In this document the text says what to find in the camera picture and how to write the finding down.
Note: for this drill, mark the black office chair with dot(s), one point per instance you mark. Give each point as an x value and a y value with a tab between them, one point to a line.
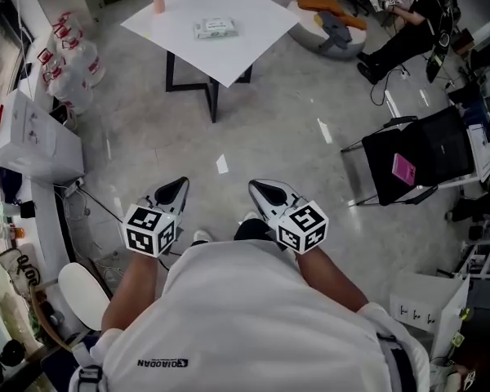
433	145

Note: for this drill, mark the white round stool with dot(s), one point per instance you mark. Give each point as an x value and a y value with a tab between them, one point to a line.
83	296

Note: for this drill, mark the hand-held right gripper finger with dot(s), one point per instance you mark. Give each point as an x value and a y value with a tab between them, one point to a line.
261	208
281	188

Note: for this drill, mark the white power strip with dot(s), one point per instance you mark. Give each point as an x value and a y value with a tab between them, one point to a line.
73	187

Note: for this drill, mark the orange cushion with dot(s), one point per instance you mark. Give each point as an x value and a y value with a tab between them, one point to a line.
322	4

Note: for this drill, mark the person's left white shoe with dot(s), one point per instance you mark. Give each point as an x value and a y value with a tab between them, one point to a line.
202	236

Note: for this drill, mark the person's right white shoe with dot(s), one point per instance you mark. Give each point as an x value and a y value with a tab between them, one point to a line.
251	216

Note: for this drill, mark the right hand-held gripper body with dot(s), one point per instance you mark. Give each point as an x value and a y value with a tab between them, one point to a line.
302	227

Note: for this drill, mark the round grey pouf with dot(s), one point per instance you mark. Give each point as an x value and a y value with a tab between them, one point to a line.
310	35

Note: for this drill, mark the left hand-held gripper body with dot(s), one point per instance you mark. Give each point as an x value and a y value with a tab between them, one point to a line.
147	229

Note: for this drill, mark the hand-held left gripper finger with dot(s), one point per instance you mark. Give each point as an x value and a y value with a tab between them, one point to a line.
163	187
183	206

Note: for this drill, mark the pink vase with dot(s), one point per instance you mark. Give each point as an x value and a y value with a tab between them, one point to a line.
159	3

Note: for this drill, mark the person's left forearm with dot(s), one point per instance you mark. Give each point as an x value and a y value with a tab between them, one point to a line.
134	288

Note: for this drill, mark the grey cloth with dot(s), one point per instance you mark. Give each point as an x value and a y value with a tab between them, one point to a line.
337	29

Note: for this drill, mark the pink box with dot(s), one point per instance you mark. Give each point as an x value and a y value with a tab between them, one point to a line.
404	169

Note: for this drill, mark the large white cardboard box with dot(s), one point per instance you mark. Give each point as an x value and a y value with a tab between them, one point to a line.
32	137

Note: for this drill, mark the white wet wipe pack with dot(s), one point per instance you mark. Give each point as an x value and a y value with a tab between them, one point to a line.
199	33

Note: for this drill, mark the person's white t-shirt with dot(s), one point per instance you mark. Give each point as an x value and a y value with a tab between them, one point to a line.
245	321

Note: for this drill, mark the white shelf unit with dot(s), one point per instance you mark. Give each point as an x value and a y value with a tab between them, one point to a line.
482	255

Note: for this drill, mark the beige printed tote bag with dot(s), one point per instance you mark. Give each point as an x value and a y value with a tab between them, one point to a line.
16	265

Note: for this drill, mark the person's right forearm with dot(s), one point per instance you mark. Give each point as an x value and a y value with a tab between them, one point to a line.
330	280

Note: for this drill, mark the small bin with black bag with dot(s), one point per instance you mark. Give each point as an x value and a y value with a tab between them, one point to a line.
63	117

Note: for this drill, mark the person's white shoe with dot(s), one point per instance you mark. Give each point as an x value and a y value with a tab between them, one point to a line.
202	236
251	216

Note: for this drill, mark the wet wipes pack label flap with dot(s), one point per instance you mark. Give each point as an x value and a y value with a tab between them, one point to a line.
215	28

